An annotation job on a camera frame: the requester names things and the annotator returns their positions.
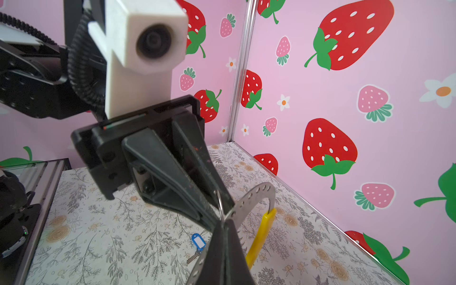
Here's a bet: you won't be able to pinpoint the grey strap keyring yellow clasp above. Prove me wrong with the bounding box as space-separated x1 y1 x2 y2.
187 182 277 285

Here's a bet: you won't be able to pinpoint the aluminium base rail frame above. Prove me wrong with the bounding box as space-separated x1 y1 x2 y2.
1 158 71 285

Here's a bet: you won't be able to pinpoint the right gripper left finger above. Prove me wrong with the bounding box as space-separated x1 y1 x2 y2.
203 221 228 285

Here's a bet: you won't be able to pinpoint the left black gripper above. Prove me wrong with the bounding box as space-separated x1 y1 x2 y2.
71 95 235 232

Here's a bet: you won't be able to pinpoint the right corner aluminium post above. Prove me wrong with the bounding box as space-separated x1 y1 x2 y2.
227 1 258 142

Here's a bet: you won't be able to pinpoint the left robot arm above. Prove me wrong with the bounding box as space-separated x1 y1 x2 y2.
1 1 241 231

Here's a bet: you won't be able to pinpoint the key with blue tag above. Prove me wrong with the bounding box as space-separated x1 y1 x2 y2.
186 233 207 264

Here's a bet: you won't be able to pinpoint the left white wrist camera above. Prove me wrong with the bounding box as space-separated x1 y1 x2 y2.
88 1 188 119

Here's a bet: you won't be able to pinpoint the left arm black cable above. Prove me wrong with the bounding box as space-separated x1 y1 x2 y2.
0 10 108 115

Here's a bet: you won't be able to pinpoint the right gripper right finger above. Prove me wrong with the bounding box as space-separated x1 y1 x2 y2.
222 219 255 285

